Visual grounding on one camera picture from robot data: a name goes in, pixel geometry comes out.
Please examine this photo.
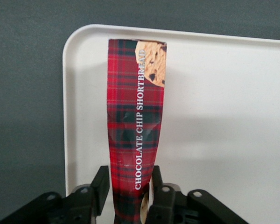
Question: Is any dark grey table mat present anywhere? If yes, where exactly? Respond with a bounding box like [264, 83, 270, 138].
[0, 0, 280, 219]

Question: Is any red tartan cookie box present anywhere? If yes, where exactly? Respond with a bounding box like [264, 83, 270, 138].
[106, 38, 168, 224]

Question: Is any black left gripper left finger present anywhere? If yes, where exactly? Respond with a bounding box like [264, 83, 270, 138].
[69, 165, 110, 224]

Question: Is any white rectangular plastic tray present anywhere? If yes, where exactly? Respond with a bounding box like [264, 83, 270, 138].
[62, 24, 280, 224]

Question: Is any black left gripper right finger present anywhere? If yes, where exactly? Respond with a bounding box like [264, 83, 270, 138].
[147, 164, 186, 224]

